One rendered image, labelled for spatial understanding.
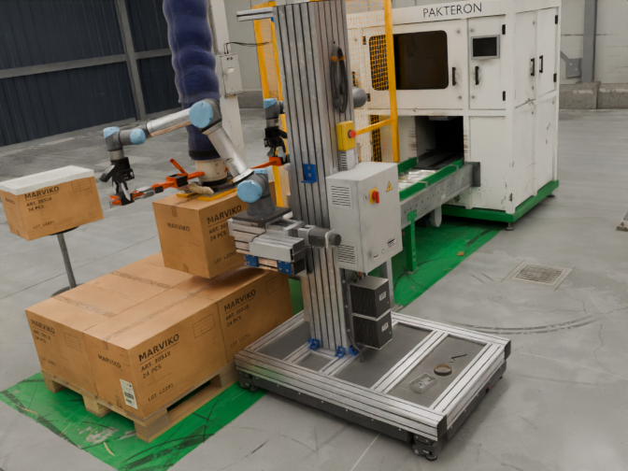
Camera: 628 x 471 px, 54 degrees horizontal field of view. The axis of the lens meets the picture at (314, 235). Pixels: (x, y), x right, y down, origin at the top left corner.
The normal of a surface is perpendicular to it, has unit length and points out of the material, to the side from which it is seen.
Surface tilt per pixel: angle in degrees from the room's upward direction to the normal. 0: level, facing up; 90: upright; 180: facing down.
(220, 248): 90
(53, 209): 90
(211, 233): 90
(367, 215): 90
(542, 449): 0
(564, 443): 0
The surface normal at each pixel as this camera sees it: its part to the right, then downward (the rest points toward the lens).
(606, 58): -0.61, 0.32
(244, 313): 0.79, 0.13
